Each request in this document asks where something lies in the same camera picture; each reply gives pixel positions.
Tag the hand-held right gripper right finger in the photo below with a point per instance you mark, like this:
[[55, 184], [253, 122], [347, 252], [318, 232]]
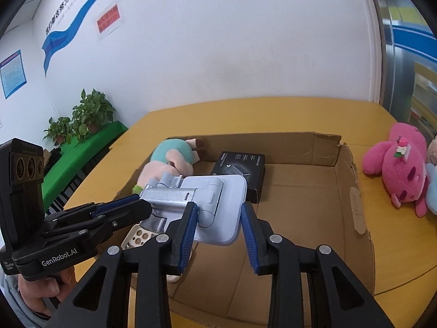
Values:
[[251, 239]]

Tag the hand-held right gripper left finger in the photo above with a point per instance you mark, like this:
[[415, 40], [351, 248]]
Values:
[[187, 235]]

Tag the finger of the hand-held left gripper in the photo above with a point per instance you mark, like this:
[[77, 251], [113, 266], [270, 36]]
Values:
[[119, 202], [129, 211]]

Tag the light blue phone stand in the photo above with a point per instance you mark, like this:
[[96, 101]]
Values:
[[222, 205]]

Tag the brown cardboard box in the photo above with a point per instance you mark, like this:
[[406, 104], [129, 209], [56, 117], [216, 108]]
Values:
[[307, 211]]

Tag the person's left forearm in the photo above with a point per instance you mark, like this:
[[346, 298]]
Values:
[[13, 300]]

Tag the wooden desktop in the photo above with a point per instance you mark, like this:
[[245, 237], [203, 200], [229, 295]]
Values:
[[392, 246]]

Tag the person's left hand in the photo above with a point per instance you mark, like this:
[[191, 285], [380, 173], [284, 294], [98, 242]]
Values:
[[44, 290]]

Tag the beige phone case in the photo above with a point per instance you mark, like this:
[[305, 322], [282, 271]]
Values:
[[140, 237]]

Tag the dark chair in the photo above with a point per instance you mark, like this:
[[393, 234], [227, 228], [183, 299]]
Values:
[[68, 186]]

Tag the green tablecloth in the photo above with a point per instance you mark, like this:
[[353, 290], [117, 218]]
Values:
[[85, 150]]

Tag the teal and pink plush toy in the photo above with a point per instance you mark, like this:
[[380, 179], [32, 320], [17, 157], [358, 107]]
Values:
[[170, 153]]

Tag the small potted green plant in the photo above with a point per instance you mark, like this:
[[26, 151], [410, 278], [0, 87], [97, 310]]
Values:
[[59, 128]]

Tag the black product box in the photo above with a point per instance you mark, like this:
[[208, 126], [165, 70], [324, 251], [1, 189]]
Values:
[[239, 167]]

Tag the large potted green plant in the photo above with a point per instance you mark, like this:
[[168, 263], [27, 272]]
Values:
[[90, 109]]

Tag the pink bear plush toy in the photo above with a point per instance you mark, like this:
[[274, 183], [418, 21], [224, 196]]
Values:
[[399, 170]]

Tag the beige and blue plush toy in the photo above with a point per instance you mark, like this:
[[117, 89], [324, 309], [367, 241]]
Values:
[[433, 184]]

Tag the metal framed glass door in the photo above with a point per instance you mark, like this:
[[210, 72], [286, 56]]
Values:
[[409, 41]]

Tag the blue wall poster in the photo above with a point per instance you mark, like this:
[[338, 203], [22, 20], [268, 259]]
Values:
[[12, 73]]

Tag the blue wave wall decal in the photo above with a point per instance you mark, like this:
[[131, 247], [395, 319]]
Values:
[[56, 44]]

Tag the red wall notice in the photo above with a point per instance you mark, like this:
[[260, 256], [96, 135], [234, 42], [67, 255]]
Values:
[[108, 17]]

